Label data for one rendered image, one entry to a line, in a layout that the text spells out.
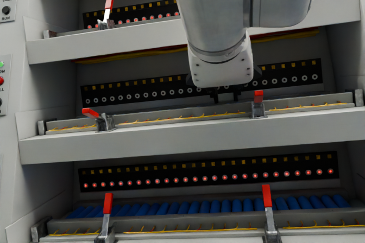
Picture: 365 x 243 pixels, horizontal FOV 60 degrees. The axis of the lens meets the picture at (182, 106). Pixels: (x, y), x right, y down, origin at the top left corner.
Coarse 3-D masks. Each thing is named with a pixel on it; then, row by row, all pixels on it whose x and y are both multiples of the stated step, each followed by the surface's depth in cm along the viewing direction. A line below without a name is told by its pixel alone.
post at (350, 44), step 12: (360, 0) 51; (360, 12) 52; (336, 24) 64; (348, 24) 57; (360, 24) 52; (336, 36) 64; (348, 36) 58; (360, 36) 53; (336, 48) 65; (348, 48) 59; (360, 48) 53; (336, 60) 66; (348, 60) 59; (360, 60) 54; (336, 72) 67; (348, 72) 60; (360, 72) 54; (336, 84) 68; (348, 144) 64; (360, 144) 57; (360, 156) 58; (360, 168) 59
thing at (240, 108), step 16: (320, 96) 53; (336, 96) 53; (352, 96) 52; (144, 112) 59; (160, 112) 58; (176, 112) 57; (192, 112) 57; (208, 112) 57; (224, 112) 56; (240, 112) 56; (48, 128) 62; (64, 128) 60; (80, 128) 59
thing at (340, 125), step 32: (224, 96) 69; (32, 128) 61; (128, 128) 57; (160, 128) 52; (192, 128) 52; (224, 128) 51; (256, 128) 50; (288, 128) 49; (320, 128) 48; (352, 128) 48; (32, 160) 57; (64, 160) 56
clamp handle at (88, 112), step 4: (84, 108) 50; (88, 108) 50; (84, 112) 50; (88, 112) 49; (92, 112) 51; (96, 112) 52; (88, 116) 51; (92, 116) 51; (96, 116) 52; (100, 116) 54; (104, 116) 56; (100, 120) 55; (104, 120) 55
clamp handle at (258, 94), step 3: (261, 90) 45; (255, 93) 45; (258, 93) 45; (261, 93) 45; (255, 96) 45; (258, 96) 45; (261, 96) 45; (255, 99) 47; (258, 99) 47; (261, 99) 47; (255, 102) 48; (258, 102) 48; (255, 105) 50; (258, 105) 51
